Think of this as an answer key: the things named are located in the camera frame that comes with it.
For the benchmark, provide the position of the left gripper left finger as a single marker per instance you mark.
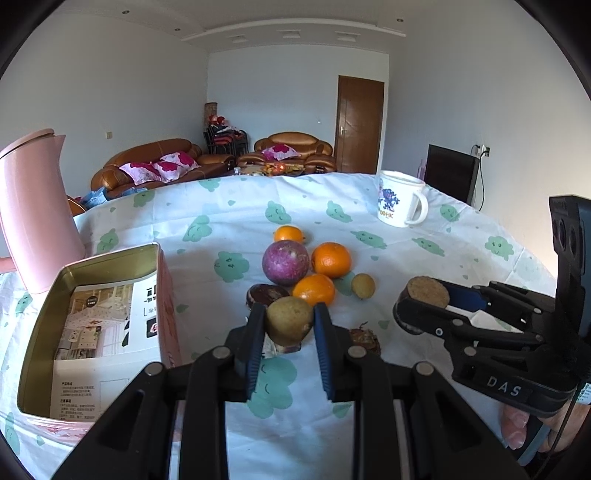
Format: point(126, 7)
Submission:
point(226, 374)

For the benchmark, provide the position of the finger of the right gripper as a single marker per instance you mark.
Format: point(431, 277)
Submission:
point(434, 322)
point(505, 302)

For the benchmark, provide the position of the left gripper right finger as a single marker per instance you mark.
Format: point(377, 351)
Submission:
point(351, 373)

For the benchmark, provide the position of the brown wrinkled fruit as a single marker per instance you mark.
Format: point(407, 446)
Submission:
point(366, 338)

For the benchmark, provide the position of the yellow fruit front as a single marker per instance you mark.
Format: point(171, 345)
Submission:
point(288, 321)

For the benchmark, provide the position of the small yellow-green longan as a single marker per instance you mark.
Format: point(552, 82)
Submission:
point(363, 286)

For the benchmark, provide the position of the purple passion fruit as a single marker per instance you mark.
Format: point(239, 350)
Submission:
point(285, 262)

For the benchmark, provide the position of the small orange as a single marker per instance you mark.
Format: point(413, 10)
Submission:
point(289, 233)

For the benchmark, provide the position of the black television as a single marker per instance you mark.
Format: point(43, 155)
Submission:
point(452, 172)

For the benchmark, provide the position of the pink metal tin box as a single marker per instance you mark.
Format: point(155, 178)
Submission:
point(103, 320)

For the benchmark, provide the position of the white cartoon mug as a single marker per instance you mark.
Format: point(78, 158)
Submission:
point(401, 199)

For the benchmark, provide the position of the coffee table with items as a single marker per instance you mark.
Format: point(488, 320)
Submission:
point(270, 170)

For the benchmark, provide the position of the blue clothes pile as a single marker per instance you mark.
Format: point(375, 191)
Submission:
point(101, 196)

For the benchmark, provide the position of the long brown leather sofa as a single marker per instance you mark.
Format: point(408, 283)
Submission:
point(158, 164)

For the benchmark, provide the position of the orange wooden chair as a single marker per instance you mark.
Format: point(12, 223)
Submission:
point(75, 207)

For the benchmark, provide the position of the brown leather armchair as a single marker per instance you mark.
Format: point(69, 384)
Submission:
point(294, 148)

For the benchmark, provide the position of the brown wooden door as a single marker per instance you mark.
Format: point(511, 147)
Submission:
point(358, 132)

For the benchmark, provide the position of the stacked chairs in corner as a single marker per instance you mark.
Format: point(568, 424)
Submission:
point(222, 138)

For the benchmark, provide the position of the pink electric kettle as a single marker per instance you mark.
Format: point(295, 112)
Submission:
point(36, 219)

